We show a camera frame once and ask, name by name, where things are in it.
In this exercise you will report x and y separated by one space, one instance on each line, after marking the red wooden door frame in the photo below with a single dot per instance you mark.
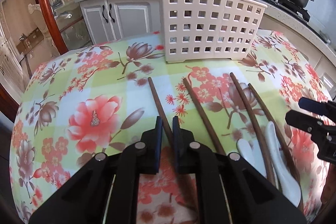
46 3

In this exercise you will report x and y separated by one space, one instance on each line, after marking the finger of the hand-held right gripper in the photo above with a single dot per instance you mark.
313 106
302 121

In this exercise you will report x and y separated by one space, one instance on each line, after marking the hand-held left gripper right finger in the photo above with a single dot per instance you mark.
176 145

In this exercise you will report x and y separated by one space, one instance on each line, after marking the white ornate chair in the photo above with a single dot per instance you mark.
43 22

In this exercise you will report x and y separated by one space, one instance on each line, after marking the black gas stove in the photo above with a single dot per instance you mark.
291 7

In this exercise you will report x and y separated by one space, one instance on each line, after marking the cardboard boxes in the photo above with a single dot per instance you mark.
29 41

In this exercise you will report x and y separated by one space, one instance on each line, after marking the floral tablecloth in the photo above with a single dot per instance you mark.
92 82

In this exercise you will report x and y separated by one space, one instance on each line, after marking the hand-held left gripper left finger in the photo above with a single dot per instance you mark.
157 145

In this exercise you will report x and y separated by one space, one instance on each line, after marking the white perforated plastic basket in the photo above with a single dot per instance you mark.
194 22

